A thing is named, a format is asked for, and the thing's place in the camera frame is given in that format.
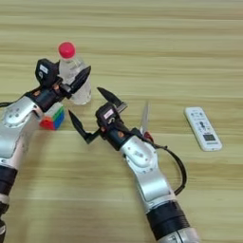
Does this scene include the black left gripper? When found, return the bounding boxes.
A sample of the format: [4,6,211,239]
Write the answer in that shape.
[25,65,92,112]

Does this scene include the right arm's black cable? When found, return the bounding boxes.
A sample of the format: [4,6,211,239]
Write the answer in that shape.
[143,134,188,196]

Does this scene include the white remote control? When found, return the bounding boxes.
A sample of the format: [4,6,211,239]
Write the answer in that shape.
[184,106,223,152]

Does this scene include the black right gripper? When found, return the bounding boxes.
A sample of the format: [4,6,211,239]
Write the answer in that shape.
[67,86,143,150]

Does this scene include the clear bottle with red cap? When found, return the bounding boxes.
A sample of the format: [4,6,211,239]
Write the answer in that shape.
[57,41,93,106]

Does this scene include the multicoloured puzzle cube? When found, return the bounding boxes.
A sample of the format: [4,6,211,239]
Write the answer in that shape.
[39,102,65,131]

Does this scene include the red-handled scissors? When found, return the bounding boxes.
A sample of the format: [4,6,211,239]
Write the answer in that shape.
[140,100,156,143]

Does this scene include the right gripper's black labelled box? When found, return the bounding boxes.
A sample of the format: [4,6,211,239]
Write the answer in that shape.
[95,103,120,128]

